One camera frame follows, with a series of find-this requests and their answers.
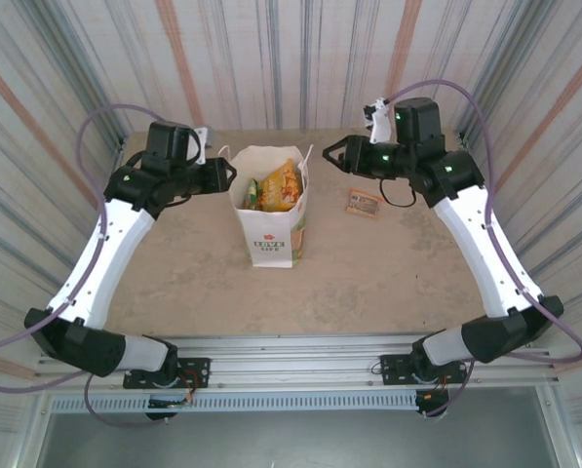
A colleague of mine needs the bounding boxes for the small orange snack packet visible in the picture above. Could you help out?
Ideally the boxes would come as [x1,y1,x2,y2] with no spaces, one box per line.
[343,188,385,219]

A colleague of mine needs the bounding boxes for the yellow snack packet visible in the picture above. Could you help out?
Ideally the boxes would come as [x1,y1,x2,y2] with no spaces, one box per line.
[258,157,303,214]

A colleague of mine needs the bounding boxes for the green snack packet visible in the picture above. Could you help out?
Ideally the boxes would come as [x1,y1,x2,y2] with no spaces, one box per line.
[242,176,263,212]

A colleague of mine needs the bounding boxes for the aluminium mounting rail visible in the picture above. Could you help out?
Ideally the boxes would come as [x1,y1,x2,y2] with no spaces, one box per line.
[31,332,563,392]

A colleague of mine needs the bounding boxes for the slotted grey cable duct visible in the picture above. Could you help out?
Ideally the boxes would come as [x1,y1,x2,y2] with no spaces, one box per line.
[50,392,419,414]

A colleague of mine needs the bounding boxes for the white printed paper bag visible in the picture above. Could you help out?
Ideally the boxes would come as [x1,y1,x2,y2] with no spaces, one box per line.
[215,142,316,269]

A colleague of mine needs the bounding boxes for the thin black cable loop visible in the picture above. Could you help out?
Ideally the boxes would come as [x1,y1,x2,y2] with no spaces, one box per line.
[379,176,417,210]

